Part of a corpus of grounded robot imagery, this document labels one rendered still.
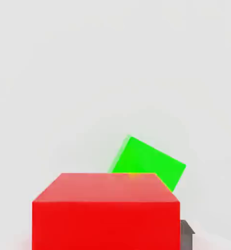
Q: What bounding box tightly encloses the small red cube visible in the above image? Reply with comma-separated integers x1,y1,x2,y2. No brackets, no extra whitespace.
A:
31,172,181,250

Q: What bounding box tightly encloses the small green cube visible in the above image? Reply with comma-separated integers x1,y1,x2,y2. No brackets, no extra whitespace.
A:
107,134,187,193

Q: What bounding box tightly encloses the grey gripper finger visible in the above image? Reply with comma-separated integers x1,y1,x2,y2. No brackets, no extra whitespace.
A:
180,219,211,250

